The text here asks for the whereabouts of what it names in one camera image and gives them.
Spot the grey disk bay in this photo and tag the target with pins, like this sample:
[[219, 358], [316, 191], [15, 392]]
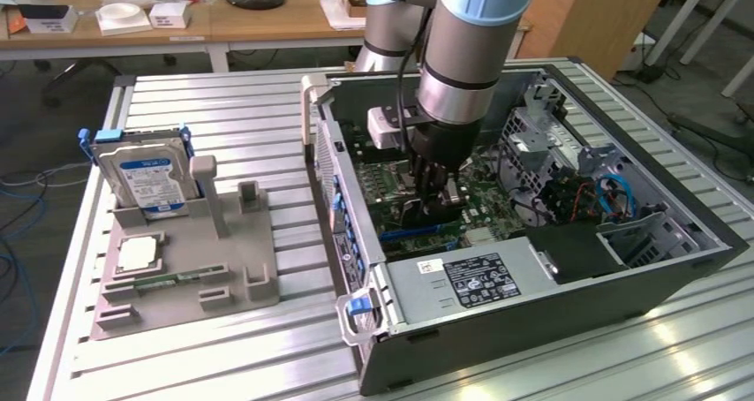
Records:
[[647, 242]]

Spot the black office chair base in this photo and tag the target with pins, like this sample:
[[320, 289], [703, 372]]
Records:
[[76, 72]]

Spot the white round holder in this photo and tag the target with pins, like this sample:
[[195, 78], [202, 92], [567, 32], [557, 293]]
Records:
[[123, 19]]

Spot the wooden cabinet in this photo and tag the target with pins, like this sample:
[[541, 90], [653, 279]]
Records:
[[589, 21]]

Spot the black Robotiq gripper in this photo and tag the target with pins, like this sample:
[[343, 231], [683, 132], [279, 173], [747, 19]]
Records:
[[444, 145]]

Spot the small white labelled box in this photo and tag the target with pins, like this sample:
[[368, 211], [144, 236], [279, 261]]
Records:
[[170, 16]]

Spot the white box with black lid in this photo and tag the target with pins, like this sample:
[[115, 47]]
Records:
[[49, 19]]

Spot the wooden desk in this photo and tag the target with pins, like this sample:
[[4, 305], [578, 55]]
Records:
[[283, 32]]

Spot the green motherboard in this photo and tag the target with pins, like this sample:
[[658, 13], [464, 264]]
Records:
[[488, 206]]

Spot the white control box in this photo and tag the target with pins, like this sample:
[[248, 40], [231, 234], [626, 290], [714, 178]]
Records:
[[639, 56]]

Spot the grey parts rack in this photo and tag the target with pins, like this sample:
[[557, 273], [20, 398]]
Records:
[[188, 286]]

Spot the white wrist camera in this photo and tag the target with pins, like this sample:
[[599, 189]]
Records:
[[386, 131]]

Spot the white table frame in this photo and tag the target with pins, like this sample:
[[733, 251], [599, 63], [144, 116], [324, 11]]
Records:
[[706, 3]]

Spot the blue case latch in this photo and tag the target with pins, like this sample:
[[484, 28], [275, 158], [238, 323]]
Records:
[[358, 307]]

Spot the silver CPU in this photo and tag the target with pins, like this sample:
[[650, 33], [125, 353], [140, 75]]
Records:
[[137, 255]]

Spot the grey power supply unit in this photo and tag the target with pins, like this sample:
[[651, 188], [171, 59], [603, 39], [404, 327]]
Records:
[[424, 295]]

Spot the green RAM stick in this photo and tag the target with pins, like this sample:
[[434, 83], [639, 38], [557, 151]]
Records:
[[164, 281]]

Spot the white paper stack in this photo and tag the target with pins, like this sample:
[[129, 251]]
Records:
[[342, 17]]

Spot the open black PC case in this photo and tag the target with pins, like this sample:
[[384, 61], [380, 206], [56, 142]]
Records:
[[530, 330]]

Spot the hard disk with blue carrier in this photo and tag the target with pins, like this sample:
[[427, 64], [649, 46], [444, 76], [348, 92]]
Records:
[[147, 176]]

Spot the silver drive cage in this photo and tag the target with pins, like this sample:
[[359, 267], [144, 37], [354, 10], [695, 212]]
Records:
[[530, 153]]

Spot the black graphics card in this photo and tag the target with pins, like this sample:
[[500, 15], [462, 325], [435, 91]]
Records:
[[432, 217]]

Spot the blue expansion slot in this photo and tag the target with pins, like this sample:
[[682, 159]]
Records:
[[412, 234]]

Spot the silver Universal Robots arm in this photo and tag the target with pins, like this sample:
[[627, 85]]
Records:
[[459, 43]]

